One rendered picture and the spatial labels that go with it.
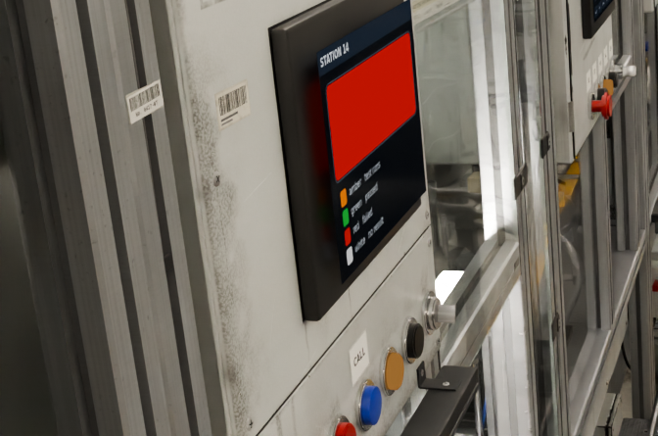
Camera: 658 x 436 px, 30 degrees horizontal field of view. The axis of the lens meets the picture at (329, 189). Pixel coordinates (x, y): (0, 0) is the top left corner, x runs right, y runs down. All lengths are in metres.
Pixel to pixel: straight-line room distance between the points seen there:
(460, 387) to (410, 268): 0.12
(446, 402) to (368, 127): 0.29
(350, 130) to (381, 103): 0.07
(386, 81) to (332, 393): 0.23
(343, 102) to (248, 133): 0.11
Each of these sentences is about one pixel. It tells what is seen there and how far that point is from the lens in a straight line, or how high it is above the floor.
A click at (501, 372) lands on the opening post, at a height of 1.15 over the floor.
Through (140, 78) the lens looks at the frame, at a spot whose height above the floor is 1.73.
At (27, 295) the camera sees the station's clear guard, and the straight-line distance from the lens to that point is 0.61.
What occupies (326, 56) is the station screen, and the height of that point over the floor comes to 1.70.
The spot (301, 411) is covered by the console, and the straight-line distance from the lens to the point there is 0.84.
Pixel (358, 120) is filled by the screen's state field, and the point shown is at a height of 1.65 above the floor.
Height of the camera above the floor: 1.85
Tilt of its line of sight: 17 degrees down
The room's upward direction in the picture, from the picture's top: 6 degrees counter-clockwise
